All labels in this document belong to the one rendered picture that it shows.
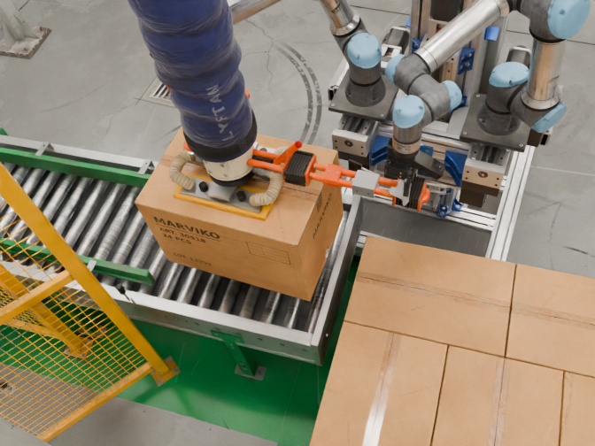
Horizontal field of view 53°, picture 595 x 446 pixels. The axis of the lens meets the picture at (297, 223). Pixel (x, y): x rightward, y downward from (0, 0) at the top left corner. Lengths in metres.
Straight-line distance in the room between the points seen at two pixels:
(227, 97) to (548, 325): 1.44
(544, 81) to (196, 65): 1.00
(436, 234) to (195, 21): 1.79
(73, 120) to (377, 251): 2.40
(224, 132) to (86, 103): 2.57
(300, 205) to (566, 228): 1.73
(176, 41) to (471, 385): 1.51
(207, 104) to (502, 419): 1.42
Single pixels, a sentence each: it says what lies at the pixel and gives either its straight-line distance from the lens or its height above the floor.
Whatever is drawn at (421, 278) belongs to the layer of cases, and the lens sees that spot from 2.41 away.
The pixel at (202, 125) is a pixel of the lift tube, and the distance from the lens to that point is 1.73.
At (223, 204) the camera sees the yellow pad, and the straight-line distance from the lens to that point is 1.97.
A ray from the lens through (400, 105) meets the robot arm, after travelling 1.53.
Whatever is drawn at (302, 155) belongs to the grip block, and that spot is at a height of 1.23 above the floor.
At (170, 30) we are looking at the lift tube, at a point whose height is 1.78.
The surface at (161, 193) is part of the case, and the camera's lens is 2.09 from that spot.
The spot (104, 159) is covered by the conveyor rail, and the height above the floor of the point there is 0.59.
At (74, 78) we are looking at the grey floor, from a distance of 4.48.
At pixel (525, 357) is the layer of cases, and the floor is 0.54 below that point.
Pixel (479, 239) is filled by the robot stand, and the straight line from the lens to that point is 2.93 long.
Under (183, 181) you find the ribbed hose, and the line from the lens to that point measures 2.01.
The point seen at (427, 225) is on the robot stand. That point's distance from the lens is 2.94.
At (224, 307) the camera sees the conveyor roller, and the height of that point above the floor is 0.55.
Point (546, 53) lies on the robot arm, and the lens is 1.83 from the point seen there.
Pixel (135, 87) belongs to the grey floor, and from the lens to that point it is 4.21.
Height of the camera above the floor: 2.66
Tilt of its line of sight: 56 degrees down
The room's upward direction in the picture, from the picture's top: 11 degrees counter-clockwise
